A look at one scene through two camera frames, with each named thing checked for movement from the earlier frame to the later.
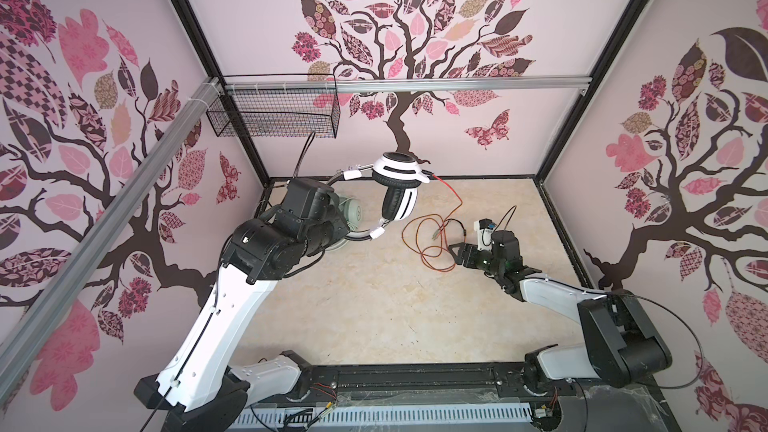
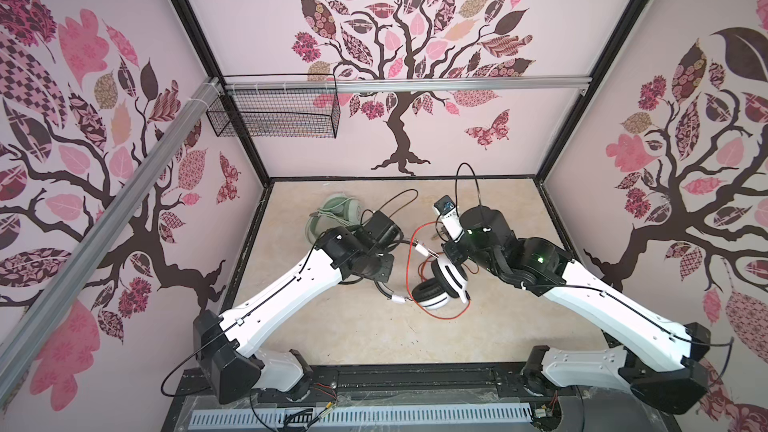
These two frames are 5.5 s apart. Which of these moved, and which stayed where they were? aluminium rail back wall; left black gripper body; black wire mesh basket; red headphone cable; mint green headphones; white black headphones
Moved: red headphone cable; left black gripper body; white black headphones
Stayed: aluminium rail back wall; mint green headphones; black wire mesh basket
